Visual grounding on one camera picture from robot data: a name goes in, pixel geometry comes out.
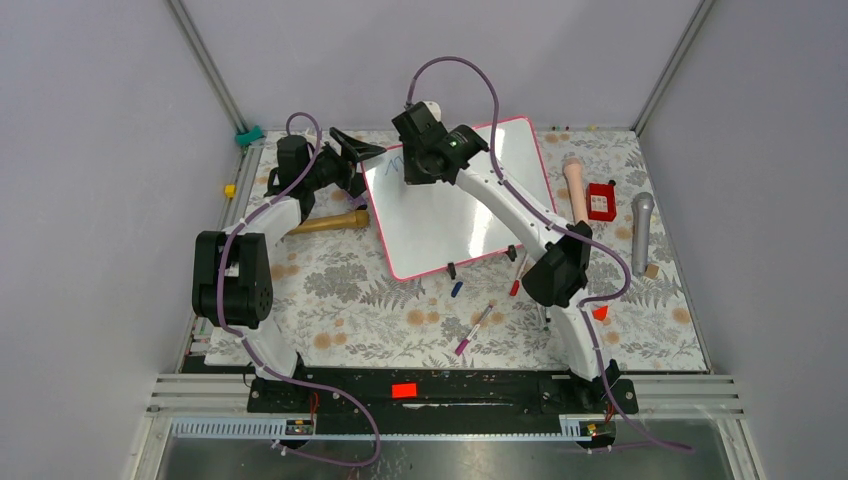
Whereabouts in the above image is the small red box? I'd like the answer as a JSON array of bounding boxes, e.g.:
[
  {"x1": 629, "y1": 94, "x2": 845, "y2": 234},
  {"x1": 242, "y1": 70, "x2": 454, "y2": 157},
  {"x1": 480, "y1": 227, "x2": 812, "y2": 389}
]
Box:
[{"x1": 586, "y1": 181, "x2": 617, "y2": 222}]

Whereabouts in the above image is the small wooden cube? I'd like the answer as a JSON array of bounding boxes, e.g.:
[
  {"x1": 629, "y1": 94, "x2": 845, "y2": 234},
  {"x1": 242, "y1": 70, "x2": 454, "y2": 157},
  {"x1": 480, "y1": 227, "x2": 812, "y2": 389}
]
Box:
[{"x1": 644, "y1": 264, "x2": 660, "y2": 279}]

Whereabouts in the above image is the white cable duct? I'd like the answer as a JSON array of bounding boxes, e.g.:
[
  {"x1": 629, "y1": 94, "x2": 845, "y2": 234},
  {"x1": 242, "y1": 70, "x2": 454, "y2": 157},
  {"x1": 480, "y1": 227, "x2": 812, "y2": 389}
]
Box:
[{"x1": 168, "y1": 417, "x2": 598, "y2": 444}]

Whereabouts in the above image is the red cone piece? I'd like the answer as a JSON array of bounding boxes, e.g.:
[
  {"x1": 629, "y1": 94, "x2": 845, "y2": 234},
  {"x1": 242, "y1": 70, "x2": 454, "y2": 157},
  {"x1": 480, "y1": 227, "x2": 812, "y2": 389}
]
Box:
[{"x1": 592, "y1": 305, "x2": 609, "y2": 322}]

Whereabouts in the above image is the peach pink microphone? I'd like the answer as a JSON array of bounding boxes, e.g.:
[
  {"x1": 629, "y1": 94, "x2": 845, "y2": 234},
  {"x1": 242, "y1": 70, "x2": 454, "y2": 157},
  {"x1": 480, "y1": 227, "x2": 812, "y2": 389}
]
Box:
[{"x1": 563, "y1": 157, "x2": 589, "y2": 223}]

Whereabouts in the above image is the gold microphone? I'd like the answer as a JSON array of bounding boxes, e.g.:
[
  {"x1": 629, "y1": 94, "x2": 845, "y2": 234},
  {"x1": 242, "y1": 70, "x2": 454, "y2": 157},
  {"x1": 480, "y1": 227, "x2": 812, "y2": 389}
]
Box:
[{"x1": 286, "y1": 210, "x2": 370, "y2": 236}]

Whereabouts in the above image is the pink framed whiteboard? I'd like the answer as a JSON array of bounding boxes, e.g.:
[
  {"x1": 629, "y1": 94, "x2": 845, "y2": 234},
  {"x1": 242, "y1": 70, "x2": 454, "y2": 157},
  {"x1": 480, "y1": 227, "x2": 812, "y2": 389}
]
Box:
[{"x1": 362, "y1": 116, "x2": 556, "y2": 281}]

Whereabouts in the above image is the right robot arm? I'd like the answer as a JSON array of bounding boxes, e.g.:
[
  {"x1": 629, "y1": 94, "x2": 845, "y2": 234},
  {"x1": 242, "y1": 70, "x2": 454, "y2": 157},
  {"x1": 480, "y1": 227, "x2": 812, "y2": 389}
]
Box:
[{"x1": 392, "y1": 102, "x2": 620, "y2": 412}]

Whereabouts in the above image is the red capped marker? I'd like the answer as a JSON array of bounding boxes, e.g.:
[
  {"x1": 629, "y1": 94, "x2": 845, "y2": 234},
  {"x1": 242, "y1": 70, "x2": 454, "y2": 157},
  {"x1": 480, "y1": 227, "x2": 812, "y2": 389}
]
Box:
[{"x1": 509, "y1": 254, "x2": 529, "y2": 297}]

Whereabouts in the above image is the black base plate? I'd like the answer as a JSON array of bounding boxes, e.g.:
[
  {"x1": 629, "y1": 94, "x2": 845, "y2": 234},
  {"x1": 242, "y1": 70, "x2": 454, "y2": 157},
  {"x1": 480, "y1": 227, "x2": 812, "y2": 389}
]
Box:
[{"x1": 247, "y1": 367, "x2": 612, "y2": 436}]

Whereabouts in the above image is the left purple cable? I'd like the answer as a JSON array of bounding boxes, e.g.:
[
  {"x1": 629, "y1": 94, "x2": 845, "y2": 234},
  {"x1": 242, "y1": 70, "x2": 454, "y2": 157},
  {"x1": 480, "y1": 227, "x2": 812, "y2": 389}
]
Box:
[{"x1": 215, "y1": 111, "x2": 384, "y2": 469}]

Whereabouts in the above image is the floral patterned mat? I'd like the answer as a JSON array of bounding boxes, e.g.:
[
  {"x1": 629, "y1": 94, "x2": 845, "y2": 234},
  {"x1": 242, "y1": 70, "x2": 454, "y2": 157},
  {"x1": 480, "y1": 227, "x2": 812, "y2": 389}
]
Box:
[{"x1": 269, "y1": 130, "x2": 710, "y2": 372}]

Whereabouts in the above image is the purple cable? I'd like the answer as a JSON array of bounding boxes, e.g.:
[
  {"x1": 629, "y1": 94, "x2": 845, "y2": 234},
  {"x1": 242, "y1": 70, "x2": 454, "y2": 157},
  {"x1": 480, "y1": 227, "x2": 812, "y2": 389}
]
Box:
[
  {"x1": 405, "y1": 56, "x2": 697, "y2": 455},
  {"x1": 215, "y1": 111, "x2": 384, "y2": 469}
]

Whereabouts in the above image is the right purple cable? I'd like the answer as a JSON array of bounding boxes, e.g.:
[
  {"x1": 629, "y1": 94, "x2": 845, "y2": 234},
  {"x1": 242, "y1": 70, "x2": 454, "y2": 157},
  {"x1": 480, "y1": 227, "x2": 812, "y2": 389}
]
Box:
[{"x1": 405, "y1": 56, "x2": 697, "y2": 455}]

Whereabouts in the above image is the teal corner clip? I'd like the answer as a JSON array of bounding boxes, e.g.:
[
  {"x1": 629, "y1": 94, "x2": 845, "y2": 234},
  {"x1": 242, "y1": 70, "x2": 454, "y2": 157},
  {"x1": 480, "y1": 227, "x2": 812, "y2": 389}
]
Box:
[{"x1": 235, "y1": 125, "x2": 265, "y2": 148}]

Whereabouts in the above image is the red tape label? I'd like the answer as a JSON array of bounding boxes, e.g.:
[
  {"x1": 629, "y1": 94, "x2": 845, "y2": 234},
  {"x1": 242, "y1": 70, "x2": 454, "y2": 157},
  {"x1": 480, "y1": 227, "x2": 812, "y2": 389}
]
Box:
[{"x1": 390, "y1": 382, "x2": 418, "y2": 400}]

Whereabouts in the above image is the blue marker cap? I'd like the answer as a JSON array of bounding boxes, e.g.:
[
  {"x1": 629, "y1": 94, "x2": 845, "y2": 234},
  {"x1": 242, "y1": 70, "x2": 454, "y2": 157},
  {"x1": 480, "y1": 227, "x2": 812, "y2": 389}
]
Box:
[{"x1": 451, "y1": 281, "x2": 463, "y2": 298}]

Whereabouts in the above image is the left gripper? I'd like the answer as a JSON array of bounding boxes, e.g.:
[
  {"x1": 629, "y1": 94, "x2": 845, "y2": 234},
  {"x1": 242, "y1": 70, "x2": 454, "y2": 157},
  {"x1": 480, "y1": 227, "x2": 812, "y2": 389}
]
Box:
[{"x1": 304, "y1": 128, "x2": 386, "y2": 197}]

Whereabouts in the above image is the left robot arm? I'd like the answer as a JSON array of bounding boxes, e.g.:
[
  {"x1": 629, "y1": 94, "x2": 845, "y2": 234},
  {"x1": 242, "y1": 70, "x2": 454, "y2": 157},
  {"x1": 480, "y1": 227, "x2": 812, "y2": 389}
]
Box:
[{"x1": 192, "y1": 128, "x2": 387, "y2": 411}]

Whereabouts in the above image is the magenta capped marker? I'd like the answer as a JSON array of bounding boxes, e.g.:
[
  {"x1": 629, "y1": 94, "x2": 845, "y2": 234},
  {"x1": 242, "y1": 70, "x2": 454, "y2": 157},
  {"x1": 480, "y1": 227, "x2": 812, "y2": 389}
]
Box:
[{"x1": 454, "y1": 304, "x2": 494, "y2": 356}]

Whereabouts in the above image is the silver grey microphone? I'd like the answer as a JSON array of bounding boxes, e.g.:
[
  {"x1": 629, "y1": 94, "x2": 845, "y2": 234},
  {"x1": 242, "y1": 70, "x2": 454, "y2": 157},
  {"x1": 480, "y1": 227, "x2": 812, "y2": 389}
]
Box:
[{"x1": 631, "y1": 192, "x2": 655, "y2": 277}]

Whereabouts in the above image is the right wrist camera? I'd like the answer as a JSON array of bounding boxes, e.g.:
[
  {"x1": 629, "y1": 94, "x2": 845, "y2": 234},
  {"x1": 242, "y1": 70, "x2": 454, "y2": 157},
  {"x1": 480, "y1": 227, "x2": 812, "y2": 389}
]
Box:
[{"x1": 422, "y1": 100, "x2": 442, "y2": 122}]

